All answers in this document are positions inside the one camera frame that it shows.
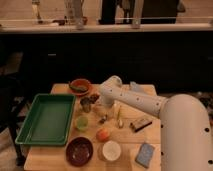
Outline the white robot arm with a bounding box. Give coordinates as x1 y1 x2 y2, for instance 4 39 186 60
98 75 213 171

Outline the orange bowl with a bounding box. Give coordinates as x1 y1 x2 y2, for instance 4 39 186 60
68 78 92 96

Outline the green item in orange bowl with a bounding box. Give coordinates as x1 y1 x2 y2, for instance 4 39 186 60
68 82 88 93

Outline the dark purple bowl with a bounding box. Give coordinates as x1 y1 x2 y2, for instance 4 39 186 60
66 137 93 167

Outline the brown grape bunch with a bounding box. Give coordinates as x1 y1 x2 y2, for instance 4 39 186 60
89 93 100 104

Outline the small metal cup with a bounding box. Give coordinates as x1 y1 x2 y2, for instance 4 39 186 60
80 97 91 113

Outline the orange peach fruit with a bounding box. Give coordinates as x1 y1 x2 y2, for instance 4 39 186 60
96 128 110 142

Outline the small green cup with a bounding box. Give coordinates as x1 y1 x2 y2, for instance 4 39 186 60
75 116 88 131

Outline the grey folded cloth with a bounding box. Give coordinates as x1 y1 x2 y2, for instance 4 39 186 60
130 81 145 94

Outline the white cup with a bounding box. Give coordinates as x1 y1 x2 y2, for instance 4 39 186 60
102 141 121 162

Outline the blue sponge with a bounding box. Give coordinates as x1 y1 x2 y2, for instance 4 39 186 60
135 143 155 168

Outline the green plastic tray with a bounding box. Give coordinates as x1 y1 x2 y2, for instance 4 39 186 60
15 94 76 146

